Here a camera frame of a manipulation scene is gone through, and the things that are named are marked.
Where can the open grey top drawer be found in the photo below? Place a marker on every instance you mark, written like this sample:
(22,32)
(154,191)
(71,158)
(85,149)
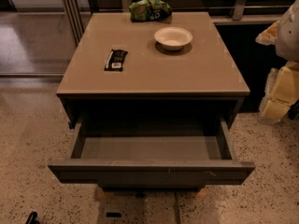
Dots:
(152,154)

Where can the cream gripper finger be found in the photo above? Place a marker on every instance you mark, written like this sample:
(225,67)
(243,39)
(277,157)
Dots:
(281,92)

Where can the white bowl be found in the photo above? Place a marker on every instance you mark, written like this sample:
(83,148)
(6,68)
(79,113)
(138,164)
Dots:
(173,38)

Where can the black rxbar chocolate bar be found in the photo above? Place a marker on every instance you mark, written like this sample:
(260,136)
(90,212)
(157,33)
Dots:
(116,60)

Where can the grey drawer cabinet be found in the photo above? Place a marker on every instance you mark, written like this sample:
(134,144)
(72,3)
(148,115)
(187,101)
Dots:
(187,73)

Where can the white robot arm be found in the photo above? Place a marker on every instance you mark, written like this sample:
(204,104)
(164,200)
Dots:
(284,35)

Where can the green chip bag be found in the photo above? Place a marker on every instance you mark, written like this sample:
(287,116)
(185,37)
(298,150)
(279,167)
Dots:
(150,10)

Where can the black object on floor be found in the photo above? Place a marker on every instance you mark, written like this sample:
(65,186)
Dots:
(32,219)

